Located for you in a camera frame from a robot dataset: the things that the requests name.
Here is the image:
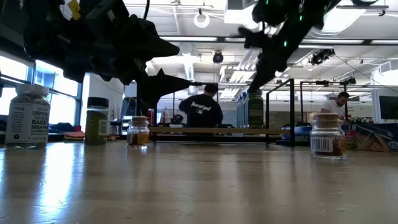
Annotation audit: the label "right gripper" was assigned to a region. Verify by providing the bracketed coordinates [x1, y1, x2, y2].
[238, 12, 315, 93]

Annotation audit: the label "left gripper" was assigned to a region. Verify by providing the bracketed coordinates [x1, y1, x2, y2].
[55, 0, 203, 109]

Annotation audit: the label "green lid spice jar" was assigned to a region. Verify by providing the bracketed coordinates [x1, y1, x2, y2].
[247, 90, 264, 129]

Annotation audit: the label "small cork-top glass jar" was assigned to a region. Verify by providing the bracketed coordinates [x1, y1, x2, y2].
[309, 113, 347, 161]
[126, 116, 150, 149]

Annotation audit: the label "black lid olive herb jar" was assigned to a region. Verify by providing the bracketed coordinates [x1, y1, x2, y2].
[84, 96, 109, 146]

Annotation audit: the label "white lid bagel seasoning jar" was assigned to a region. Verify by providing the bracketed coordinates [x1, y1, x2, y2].
[5, 83, 51, 149]

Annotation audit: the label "person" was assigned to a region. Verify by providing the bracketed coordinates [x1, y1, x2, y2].
[320, 91, 351, 118]
[178, 83, 224, 129]

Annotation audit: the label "black ceiling spotlight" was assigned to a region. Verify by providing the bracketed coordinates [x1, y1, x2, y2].
[309, 48, 336, 66]

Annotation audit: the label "black background rig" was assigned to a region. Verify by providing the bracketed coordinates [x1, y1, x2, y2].
[298, 79, 357, 124]

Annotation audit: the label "yellow tag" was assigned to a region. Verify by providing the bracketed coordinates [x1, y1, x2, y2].
[67, 0, 82, 21]

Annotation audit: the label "red notebook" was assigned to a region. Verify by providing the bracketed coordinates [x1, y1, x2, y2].
[63, 130, 85, 140]

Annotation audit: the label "dark bag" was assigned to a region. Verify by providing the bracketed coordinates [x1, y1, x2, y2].
[49, 122, 75, 134]

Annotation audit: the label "blue plastic wrap box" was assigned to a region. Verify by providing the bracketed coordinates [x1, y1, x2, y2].
[281, 123, 398, 152]

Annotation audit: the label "black monitor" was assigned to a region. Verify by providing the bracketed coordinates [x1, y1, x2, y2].
[377, 95, 398, 121]

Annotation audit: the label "black metal table frame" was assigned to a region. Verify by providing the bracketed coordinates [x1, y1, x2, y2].
[0, 34, 398, 144]

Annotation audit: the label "white cable coil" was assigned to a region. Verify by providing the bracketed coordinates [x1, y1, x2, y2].
[193, 11, 211, 29]

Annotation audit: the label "black wire spice rack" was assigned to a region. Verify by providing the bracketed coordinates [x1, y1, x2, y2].
[136, 78, 295, 147]

